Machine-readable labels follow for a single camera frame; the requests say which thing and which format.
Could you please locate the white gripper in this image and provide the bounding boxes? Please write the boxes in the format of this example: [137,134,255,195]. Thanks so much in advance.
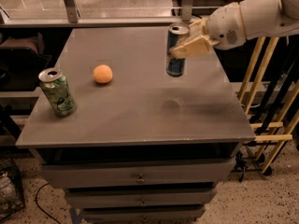
[170,2,246,59]

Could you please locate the redbull can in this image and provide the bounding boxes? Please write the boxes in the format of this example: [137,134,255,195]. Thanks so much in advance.
[166,22,190,77]

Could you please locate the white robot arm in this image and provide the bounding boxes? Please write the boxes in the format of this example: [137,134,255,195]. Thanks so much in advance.
[170,0,299,59]

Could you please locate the green soda can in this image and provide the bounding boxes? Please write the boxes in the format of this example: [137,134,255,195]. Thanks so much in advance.
[38,67,76,117]

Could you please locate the orange fruit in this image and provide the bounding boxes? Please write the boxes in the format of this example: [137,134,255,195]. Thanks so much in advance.
[93,64,113,84]

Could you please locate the grey drawer cabinet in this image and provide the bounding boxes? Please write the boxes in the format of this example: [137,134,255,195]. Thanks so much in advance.
[17,27,254,224]

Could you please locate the dark chair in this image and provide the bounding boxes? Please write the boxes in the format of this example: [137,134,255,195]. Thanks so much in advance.
[0,34,51,91]

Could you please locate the black floor cable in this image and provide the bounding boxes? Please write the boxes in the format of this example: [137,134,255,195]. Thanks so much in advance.
[35,181,63,224]

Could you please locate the black wire basket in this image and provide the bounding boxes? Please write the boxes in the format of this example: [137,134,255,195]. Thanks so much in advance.
[0,154,25,222]

